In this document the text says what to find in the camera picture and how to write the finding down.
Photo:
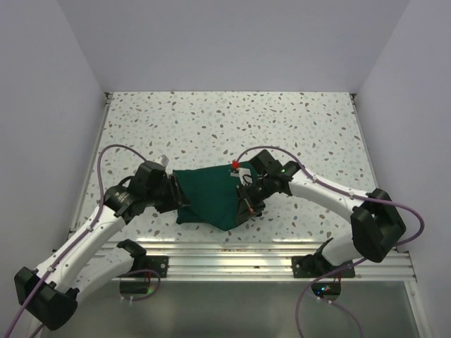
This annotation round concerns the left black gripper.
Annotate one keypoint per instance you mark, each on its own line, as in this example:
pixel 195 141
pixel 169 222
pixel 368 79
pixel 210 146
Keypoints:
pixel 177 198

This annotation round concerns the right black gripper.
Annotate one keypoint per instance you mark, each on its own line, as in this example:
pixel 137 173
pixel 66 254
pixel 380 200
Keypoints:
pixel 245 211

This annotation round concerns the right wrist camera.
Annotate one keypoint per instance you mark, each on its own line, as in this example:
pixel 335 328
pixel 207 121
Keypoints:
pixel 262 165

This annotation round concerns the green surgical cloth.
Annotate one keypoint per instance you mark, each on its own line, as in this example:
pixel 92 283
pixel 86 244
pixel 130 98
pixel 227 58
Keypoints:
pixel 213 196

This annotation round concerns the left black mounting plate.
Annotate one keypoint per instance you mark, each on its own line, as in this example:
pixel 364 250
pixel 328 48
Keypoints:
pixel 158 264

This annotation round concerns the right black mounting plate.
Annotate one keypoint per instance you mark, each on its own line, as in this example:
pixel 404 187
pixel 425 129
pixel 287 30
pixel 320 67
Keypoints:
pixel 312 267

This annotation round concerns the black mounting plate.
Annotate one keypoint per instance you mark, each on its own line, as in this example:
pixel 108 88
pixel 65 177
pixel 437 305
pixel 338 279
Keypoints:
pixel 312 267
pixel 158 264

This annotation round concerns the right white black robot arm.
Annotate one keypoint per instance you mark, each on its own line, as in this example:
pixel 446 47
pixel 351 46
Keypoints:
pixel 375 224

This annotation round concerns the aluminium rail frame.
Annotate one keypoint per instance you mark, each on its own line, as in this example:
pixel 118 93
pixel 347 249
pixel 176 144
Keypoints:
pixel 197 129

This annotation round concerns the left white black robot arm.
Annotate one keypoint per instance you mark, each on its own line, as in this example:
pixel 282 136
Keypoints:
pixel 52 291

